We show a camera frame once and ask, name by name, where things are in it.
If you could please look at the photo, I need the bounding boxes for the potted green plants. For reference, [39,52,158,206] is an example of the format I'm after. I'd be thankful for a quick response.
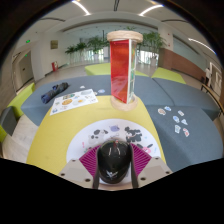
[64,26,166,68]

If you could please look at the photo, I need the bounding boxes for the black computer mouse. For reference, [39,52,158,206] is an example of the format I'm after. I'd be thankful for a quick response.
[96,139,133,185]

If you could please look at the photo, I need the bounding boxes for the lime green bench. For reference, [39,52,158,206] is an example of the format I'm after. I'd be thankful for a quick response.
[0,82,36,144]
[151,67,187,85]
[84,62,149,78]

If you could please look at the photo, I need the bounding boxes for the white sticker sheet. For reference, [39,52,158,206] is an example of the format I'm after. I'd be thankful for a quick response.
[49,88,99,116]

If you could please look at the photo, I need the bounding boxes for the round white cartoon mouse pad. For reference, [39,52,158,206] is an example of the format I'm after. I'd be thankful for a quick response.
[65,118,161,186]

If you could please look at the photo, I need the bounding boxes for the dark grey stool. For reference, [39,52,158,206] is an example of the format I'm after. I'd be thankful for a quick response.
[0,106,18,137]

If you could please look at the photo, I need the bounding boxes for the person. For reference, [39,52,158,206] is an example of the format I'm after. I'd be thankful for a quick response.
[205,67,214,84]

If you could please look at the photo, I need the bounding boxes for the wooden frame bench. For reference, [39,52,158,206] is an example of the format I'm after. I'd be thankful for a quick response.
[200,83,224,114]

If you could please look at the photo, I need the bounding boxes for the dark door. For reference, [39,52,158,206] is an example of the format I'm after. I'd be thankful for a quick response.
[16,50,34,86]

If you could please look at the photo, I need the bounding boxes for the long ceiling lights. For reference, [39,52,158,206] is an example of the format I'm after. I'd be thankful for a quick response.
[71,0,218,56]

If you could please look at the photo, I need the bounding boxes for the red panel tower wooden ends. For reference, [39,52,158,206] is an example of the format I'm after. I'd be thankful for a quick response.
[106,29,144,112]

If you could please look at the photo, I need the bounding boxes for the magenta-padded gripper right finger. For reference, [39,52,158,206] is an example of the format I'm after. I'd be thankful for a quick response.
[128,143,174,189]

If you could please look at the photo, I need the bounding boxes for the scattered small stickers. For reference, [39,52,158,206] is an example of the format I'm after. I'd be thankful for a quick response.
[157,105,191,138]

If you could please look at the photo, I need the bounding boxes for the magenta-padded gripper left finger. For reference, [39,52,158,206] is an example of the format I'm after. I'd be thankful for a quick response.
[58,144,102,190]

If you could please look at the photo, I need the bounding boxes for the grey upholstered bench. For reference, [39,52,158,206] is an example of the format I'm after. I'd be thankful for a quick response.
[145,104,224,173]
[159,77,222,122]
[20,74,176,127]

